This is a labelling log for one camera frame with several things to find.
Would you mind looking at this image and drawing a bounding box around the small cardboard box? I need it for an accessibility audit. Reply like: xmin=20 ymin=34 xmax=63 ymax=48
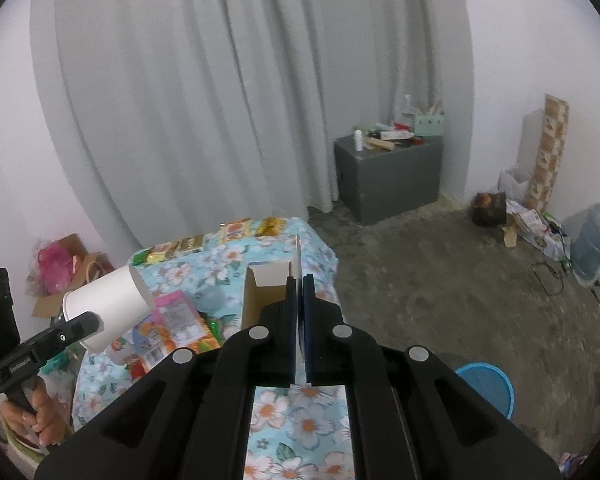
xmin=241 ymin=233 xmax=303 ymax=333

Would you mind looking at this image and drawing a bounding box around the blue floral blanket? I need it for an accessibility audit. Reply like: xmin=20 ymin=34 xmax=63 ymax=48
xmin=71 ymin=217 xmax=353 ymax=480

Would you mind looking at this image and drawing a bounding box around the black cable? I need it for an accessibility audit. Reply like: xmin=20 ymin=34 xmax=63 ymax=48
xmin=530 ymin=260 xmax=600 ymax=342

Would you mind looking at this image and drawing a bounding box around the grey curtain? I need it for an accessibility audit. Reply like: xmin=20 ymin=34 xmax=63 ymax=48
xmin=30 ymin=0 xmax=476 ymax=256

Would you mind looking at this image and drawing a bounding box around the gold foil wrapper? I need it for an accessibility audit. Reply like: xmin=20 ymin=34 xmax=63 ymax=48
xmin=147 ymin=242 xmax=181 ymax=264
xmin=177 ymin=235 xmax=206 ymax=256

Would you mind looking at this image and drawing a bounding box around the pink snack packet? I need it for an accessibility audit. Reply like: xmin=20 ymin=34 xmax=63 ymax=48
xmin=152 ymin=290 xmax=208 ymax=343

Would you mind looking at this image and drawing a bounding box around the pink plastic bag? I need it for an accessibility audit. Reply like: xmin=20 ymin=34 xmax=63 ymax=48
xmin=37 ymin=240 xmax=77 ymax=295

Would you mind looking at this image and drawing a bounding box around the white strawberry packet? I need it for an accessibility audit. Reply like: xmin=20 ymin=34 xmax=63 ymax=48
xmin=105 ymin=340 xmax=136 ymax=366

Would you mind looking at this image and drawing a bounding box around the white paper cup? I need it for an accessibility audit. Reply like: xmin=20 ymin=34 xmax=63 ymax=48
xmin=62 ymin=263 xmax=156 ymax=354

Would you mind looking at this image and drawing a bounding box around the teal plastic bag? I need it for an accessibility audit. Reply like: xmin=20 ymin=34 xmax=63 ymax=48
xmin=42 ymin=347 xmax=81 ymax=376

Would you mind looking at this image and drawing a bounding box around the dark brown bag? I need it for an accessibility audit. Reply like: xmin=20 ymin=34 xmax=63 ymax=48
xmin=471 ymin=191 xmax=508 ymax=227

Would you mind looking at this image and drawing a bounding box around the orange gold wrapper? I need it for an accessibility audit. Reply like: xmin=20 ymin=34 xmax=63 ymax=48
xmin=219 ymin=220 xmax=254 ymax=244

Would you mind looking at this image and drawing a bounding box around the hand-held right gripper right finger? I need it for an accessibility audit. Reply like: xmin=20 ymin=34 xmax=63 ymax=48
xmin=302 ymin=274 xmax=563 ymax=480

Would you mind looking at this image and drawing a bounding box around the patterned wrapping roll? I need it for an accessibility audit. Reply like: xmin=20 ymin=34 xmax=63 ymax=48
xmin=527 ymin=93 xmax=570 ymax=211

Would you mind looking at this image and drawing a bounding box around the brown cardboard box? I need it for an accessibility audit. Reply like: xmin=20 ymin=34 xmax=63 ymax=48
xmin=32 ymin=233 xmax=116 ymax=318

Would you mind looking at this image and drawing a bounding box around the grey cabinet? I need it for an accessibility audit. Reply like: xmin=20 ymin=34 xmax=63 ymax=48
xmin=333 ymin=135 xmax=443 ymax=226

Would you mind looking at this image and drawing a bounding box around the person's left hand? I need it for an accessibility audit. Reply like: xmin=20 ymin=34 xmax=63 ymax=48
xmin=0 ymin=376 xmax=73 ymax=454

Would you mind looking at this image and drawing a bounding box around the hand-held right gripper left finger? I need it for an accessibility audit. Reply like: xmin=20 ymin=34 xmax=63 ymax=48
xmin=35 ymin=275 xmax=301 ymax=480

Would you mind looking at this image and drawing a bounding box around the blue bin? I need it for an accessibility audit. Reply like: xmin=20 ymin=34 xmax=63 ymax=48
xmin=454 ymin=361 xmax=515 ymax=418

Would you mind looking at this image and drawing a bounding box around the scattered paper packaging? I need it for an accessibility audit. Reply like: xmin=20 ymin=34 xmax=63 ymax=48
xmin=504 ymin=204 xmax=567 ymax=262

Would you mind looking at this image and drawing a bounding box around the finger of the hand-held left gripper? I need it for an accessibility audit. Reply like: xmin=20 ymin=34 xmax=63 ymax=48
xmin=30 ymin=311 xmax=104 ymax=362

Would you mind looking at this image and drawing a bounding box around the crumpled gold candy wrapper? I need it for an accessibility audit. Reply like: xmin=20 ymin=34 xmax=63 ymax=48
xmin=255 ymin=217 xmax=287 ymax=237

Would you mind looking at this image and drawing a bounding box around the mint picket holder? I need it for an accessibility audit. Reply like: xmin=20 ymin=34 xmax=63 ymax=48
xmin=414 ymin=112 xmax=445 ymax=139

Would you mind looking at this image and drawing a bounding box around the clear water jug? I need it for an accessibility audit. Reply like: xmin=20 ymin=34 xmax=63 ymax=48
xmin=571 ymin=199 xmax=600 ymax=281

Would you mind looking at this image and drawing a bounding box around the white plastic bag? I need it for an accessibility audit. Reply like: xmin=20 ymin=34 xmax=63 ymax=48
xmin=498 ymin=169 xmax=531 ymax=201

